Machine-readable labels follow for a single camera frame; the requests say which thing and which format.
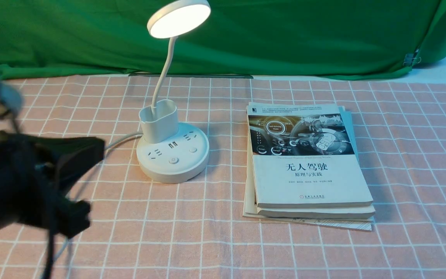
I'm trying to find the bottom thin book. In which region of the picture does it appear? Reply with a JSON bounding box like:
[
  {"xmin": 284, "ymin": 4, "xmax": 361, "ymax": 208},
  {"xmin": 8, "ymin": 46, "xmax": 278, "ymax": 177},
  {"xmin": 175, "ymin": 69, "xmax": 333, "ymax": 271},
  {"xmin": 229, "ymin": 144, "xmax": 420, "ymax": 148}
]
[{"xmin": 242, "ymin": 110, "xmax": 374, "ymax": 232}]

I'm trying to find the green backdrop cloth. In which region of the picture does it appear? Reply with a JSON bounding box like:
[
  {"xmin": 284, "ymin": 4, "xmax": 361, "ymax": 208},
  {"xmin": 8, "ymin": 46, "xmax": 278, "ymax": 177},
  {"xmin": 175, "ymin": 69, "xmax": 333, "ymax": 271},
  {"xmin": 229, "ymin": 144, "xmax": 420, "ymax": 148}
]
[{"xmin": 0, "ymin": 0, "xmax": 446, "ymax": 81}]

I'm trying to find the metal binder clip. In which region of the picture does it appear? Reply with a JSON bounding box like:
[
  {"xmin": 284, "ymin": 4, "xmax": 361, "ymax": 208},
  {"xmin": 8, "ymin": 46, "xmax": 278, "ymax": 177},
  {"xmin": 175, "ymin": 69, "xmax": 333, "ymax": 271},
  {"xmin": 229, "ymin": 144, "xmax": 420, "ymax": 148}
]
[{"xmin": 402, "ymin": 49, "xmax": 422, "ymax": 67}]

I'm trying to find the white lamp power cord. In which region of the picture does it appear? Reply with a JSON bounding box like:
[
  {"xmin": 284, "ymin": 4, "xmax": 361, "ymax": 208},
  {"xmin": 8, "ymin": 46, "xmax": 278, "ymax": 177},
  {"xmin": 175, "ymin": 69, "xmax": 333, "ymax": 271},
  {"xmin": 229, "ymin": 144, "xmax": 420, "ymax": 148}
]
[{"xmin": 53, "ymin": 132, "xmax": 144, "ymax": 264}]

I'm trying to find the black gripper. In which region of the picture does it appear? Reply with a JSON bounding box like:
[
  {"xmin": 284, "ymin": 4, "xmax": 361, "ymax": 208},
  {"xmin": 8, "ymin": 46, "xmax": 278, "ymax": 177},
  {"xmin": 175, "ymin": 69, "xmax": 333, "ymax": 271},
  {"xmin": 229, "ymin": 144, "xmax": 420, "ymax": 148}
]
[{"xmin": 0, "ymin": 132, "xmax": 106, "ymax": 239}]

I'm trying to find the white desk lamp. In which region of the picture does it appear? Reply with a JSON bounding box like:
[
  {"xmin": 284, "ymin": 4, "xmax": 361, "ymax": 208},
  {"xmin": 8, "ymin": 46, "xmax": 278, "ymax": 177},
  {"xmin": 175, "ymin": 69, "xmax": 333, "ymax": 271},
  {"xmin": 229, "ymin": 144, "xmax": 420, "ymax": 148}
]
[{"xmin": 136, "ymin": 0, "xmax": 211, "ymax": 184}]

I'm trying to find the middle book in stack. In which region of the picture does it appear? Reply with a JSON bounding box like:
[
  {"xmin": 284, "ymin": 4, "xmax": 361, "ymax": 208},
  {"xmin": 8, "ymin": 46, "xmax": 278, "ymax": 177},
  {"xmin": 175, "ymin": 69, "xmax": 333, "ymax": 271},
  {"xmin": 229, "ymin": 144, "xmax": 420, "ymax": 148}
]
[{"xmin": 246, "ymin": 107, "xmax": 376, "ymax": 220}]

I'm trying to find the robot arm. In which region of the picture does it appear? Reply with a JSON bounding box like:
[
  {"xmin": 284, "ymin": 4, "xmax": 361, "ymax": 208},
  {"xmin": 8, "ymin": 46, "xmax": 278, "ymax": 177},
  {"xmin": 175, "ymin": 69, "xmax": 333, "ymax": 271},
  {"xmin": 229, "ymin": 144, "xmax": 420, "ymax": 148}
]
[{"xmin": 0, "ymin": 81, "xmax": 106, "ymax": 238}]

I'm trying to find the white autonomous driving book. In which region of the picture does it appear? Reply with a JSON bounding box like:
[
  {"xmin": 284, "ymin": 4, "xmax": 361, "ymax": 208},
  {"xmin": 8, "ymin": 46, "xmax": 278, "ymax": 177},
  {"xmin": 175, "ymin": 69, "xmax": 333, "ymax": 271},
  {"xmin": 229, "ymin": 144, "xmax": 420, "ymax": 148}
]
[{"xmin": 247, "ymin": 103, "xmax": 374, "ymax": 209}]

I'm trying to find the pink checkered tablecloth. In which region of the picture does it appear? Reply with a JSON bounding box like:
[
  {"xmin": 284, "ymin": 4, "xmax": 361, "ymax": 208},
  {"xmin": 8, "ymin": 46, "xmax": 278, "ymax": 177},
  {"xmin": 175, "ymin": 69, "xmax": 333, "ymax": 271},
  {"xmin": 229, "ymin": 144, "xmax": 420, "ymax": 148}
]
[{"xmin": 0, "ymin": 75, "xmax": 446, "ymax": 279}]

